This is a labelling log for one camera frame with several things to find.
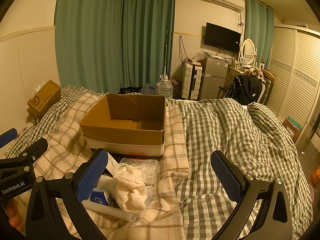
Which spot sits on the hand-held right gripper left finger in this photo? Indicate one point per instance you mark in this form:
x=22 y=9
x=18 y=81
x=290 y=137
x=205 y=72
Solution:
x=92 y=176

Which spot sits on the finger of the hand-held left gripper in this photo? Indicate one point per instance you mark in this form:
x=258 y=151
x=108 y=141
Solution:
x=7 y=136
x=27 y=152

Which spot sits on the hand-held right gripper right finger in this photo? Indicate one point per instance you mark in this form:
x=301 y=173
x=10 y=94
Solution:
x=227 y=177

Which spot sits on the black and white tape roll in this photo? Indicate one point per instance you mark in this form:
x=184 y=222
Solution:
x=111 y=163

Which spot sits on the blue tissue pack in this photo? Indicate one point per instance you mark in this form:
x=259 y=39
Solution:
x=100 y=198

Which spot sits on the cream cloth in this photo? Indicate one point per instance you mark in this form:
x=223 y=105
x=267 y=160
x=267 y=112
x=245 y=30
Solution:
x=130 y=187

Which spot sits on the white tube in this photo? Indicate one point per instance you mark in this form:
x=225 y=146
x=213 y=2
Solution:
x=112 y=211

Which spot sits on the brown cardboard box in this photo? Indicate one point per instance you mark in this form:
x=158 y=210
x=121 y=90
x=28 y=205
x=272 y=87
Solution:
x=125 y=136

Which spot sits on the clear plastic swab box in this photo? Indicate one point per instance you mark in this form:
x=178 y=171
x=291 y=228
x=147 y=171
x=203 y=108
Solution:
x=150 y=170

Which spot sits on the person's left hand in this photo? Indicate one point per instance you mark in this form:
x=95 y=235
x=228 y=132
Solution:
x=13 y=213

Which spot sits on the green checkered duvet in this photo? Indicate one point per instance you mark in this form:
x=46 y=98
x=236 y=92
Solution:
x=225 y=130

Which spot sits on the printed brown shipping box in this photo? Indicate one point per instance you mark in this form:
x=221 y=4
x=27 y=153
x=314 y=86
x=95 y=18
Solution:
x=45 y=97

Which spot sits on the beige plaid blanket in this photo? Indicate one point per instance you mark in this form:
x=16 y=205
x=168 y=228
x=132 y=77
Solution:
x=172 y=140

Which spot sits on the brown stool with green seat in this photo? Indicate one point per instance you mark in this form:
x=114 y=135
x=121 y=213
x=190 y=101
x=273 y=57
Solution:
x=293 y=126

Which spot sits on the pink basin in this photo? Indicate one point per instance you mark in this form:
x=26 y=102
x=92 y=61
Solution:
x=311 y=193

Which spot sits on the black jacket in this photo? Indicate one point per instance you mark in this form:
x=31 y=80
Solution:
x=246 y=88

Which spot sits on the dark shoes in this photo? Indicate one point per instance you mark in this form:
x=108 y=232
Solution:
x=130 y=90

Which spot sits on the dark suitcase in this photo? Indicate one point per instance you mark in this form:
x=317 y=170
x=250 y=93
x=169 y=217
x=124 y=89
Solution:
x=267 y=90

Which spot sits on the silver fridge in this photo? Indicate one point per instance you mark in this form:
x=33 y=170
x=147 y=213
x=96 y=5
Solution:
x=213 y=80

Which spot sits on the white chair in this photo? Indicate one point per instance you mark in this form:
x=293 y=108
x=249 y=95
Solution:
x=263 y=85

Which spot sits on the dressing table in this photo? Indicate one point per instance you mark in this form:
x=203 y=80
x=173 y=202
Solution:
x=231 y=75

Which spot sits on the white suitcase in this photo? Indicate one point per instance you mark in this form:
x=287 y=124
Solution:
x=191 y=81

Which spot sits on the crumpled clear plastic bottles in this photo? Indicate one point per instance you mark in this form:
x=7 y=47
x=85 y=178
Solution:
x=149 y=88

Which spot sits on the brown floral bag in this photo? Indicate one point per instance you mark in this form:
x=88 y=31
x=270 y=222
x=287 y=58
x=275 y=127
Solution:
x=176 y=86

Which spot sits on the tan patterned cloth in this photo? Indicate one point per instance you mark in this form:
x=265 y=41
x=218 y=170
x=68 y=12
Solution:
x=255 y=73

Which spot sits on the large clear water bottle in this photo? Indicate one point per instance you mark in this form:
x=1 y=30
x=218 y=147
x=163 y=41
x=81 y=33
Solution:
x=165 y=88

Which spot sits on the white louvered wardrobe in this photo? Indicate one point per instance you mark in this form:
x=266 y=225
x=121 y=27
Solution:
x=295 y=75

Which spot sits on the clear plastic bag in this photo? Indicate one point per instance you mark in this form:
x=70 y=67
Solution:
x=201 y=55

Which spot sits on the white oval mirror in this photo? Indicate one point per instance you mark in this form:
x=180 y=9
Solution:
x=248 y=51

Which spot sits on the white pole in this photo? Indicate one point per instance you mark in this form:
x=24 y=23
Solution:
x=166 y=55

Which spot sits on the wide green curtain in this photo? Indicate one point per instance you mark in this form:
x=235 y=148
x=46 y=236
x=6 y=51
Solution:
x=100 y=35

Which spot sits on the narrow green curtain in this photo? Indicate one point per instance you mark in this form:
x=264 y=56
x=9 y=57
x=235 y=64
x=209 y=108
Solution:
x=258 y=30

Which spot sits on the black wall television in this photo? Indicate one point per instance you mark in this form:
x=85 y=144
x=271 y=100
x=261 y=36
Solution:
x=221 y=37

